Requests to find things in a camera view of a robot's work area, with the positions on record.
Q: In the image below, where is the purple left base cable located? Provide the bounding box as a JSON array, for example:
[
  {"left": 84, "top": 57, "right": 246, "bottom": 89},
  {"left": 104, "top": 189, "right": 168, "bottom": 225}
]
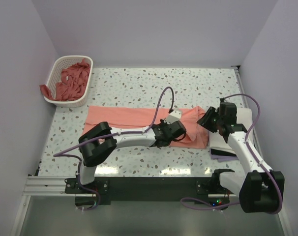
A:
[{"left": 76, "top": 196, "right": 100, "bottom": 211}]

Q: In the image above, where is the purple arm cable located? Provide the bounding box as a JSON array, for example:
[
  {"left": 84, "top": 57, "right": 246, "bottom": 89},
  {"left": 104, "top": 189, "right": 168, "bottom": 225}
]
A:
[
  {"left": 219, "top": 93, "right": 284, "bottom": 214},
  {"left": 53, "top": 86, "right": 176, "bottom": 205}
]

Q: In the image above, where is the white perforated plastic basket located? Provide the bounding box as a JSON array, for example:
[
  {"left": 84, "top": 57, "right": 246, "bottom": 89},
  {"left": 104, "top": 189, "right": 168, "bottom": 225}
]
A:
[{"left": 43, "top": 55, "right": 94, "bottom": 108}]

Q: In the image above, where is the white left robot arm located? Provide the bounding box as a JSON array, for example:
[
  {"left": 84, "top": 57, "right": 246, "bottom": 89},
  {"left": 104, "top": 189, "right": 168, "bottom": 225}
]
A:
[{"left": 76, "top": 120, "right": 186, "bottom": 193}]

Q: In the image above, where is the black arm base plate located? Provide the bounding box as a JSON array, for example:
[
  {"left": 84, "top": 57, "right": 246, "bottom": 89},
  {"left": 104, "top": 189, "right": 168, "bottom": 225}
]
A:
[{"left": 65, "top": 177, "right": 238, "bottom": 209}]

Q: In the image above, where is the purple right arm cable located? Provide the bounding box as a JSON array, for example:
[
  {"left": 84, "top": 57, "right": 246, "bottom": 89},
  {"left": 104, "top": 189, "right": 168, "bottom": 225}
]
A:
[{"left": 219, "top": 93, "right": 284, "bottom": 214}]

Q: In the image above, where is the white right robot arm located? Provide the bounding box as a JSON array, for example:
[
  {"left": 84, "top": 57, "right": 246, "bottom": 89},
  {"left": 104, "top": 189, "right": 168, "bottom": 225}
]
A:
[{"left": 197, "top": 100, "right": 285, "bottom": 214}]

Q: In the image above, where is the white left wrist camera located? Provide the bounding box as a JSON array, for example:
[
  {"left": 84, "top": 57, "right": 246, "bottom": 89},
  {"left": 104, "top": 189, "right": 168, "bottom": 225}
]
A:
[{"left": 164, "top": 109, "right": 182, "bottom": 124}]

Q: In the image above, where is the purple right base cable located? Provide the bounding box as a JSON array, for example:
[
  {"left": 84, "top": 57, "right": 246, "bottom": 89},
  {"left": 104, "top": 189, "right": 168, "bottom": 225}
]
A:
[{"left": 180, "top": 197, "right": 242, "bottom": 211}]

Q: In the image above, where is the dark red t shirt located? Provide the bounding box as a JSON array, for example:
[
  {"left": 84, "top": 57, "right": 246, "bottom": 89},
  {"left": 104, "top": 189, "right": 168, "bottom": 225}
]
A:
[{"left": 39, "top": 58, "right": 90, "bottom": 102}]

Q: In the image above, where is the salmon pink t shirt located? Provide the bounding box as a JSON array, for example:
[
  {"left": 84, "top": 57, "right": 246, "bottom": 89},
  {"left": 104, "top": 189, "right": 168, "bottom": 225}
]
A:
[{"left": 83, "top": 106, "right": 209, "bottom": 149}]

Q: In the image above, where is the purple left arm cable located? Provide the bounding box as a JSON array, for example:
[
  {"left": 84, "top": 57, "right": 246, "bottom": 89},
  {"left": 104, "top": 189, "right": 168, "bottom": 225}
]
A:
[{"left": 53, "top": 86, "right": 176, "bottom": 205}]

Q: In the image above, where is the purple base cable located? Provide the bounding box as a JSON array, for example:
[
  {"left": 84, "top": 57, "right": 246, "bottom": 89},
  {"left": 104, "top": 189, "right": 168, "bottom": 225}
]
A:
[
  {"left": 76, "top": 196, "right": 100, "bottom": 211},
  {"left": 180, "top": 197, "right": 242, "bottom": 211}
]

